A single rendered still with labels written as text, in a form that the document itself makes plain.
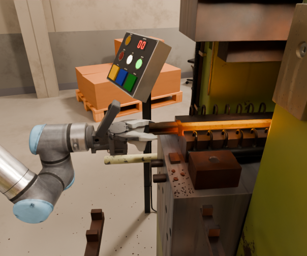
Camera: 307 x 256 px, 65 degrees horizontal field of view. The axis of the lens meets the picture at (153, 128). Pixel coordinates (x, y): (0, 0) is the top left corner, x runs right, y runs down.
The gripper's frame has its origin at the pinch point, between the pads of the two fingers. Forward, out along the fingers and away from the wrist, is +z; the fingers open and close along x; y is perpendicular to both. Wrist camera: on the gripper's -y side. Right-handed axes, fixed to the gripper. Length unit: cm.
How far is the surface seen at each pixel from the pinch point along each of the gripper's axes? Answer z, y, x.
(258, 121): 34.4, -0.4, -0.3
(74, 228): -49, 100, -48
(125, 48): -9, -12, -66
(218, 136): 19.3, 1.2, 5.3
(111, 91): -32, 65, -214
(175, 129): 7.0, 0.8, 0.0
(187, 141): 9.4, 1.2, 6.9
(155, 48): 5.0, -16.4, -42.4
